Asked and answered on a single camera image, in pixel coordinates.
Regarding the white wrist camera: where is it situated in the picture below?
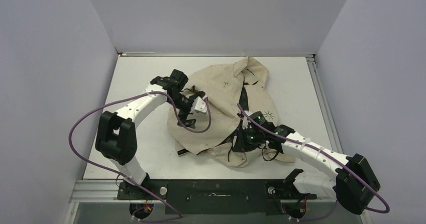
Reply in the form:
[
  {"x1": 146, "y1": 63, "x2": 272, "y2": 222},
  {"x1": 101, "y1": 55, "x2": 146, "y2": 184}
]
[
  {"x1": 241, "y1": 116, "x2": 250, "y2": 130},
  {"x1": 191, "y1": 97, "x2": 207, "y2": 114}
]

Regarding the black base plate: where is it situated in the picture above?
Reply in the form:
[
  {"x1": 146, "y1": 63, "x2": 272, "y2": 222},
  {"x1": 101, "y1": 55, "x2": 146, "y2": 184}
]
[{"x1": 116, "y1": 178, "x2": 317, "y2": 216}]

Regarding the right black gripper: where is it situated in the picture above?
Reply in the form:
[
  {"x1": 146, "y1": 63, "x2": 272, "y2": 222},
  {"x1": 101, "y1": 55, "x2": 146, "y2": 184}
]
[{"x1": 234, "y1": 125, "x2": 264, "y2": 152}]

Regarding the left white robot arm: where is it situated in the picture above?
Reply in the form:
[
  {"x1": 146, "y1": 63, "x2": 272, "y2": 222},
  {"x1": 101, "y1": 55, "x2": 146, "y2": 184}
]
[{"x1": 95, "y1": 69, "x2": 209, "y2": 199}]

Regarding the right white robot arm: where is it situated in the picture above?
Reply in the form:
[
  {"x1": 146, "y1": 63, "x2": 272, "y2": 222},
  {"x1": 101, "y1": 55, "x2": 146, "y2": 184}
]
[{"x1": 238, "y1": 110, "x2": 381, "y2": 215}]

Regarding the aluminium frame rail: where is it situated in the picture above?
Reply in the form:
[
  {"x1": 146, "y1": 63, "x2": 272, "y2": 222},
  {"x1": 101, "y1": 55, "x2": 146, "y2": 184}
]
[{"x1": 306, "y1": 54, "x2": 343, "y2": 153}]

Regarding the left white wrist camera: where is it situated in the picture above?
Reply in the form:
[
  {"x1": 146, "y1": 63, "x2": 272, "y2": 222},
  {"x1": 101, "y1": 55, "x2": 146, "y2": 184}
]
[{"x1": 191, "y1": 97, "x2": 207, "y2": 114}]

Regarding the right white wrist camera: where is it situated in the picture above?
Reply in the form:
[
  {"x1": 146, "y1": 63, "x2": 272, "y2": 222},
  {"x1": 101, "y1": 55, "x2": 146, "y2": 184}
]
[{"x1": 241, "y1": 116, "x2": 250, "y2": 130}]

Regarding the beige zip jacket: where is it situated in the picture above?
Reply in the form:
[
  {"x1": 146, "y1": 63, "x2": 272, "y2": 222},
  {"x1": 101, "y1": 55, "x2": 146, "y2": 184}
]
[{"x1": 167, "y1": 57, "x2": 295, "y2": 168}]

